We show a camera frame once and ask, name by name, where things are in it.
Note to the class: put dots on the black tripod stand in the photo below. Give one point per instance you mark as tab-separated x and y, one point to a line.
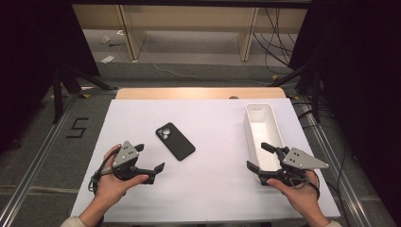
316	94
57	94

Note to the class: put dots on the black curtain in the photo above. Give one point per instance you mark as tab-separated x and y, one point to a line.
25	47
362	63

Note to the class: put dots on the beige wooden shelf unit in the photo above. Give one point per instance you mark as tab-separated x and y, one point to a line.
189	19

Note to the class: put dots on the white paper scrap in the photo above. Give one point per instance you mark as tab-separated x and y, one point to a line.
108	59
106	39

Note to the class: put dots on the white plastic bin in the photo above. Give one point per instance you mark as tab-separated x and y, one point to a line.
265	132

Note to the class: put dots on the person's left hand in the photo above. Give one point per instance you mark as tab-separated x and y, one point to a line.
110	187

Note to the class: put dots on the white table cover sheet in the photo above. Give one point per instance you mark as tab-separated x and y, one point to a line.
205	189

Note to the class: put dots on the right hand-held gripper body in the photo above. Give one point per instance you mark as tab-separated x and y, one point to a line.
299	159

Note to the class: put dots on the aluminium floor rail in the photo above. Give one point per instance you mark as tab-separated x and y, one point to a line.
31	160
334	164

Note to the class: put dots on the person's right hand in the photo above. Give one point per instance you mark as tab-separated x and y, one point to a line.
302	197

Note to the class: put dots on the black metal crossbar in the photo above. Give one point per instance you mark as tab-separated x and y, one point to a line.
189	3

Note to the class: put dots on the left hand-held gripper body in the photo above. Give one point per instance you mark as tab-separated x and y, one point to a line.
125	155

